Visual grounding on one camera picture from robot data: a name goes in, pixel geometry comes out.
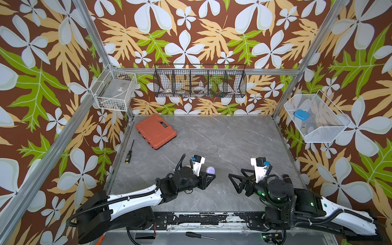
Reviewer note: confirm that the orange handled screwdriver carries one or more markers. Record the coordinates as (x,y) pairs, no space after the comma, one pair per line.
(100,240)

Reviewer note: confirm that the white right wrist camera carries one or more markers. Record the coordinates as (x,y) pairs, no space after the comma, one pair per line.
(262,168)

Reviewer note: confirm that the red plastic tool case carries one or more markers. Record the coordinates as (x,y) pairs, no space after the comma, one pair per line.
(156,131)

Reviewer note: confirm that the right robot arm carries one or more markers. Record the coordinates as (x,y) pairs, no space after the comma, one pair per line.
(287,208)

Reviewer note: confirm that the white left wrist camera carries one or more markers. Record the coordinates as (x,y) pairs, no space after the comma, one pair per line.
(196,163)

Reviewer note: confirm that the aluminium frame post right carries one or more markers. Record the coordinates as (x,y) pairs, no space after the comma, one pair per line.
(319,37)

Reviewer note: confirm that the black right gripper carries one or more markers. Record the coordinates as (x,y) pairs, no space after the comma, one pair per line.
(250,183)

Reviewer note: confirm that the black wire basket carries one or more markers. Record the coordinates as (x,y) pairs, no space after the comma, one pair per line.
(200,80)

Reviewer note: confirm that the aluminium frame post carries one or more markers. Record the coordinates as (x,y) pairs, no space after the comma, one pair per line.
(97,42)
(319,37)

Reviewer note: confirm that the aluminium frame post left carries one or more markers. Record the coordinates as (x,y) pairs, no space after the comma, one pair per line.
(97,42)

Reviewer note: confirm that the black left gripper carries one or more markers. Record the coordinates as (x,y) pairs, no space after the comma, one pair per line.
(203,182)

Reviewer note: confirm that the yellow black screwdriver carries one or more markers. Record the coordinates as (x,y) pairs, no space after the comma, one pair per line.
(129,155)

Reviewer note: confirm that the white mesh basket right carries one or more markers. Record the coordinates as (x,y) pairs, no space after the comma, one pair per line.
(326,121)

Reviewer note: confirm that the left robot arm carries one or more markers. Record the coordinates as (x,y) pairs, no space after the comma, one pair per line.
(102,212)

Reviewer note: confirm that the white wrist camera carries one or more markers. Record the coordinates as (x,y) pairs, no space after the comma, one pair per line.
(262,168)
(196,163)

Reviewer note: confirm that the black screwdriver front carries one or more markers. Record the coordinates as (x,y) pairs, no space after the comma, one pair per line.
(196,235)

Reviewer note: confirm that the white wire basket left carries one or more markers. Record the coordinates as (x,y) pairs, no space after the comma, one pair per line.
(113,89)

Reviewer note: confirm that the blue case in basket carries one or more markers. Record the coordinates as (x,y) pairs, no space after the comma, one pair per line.
(302,115)

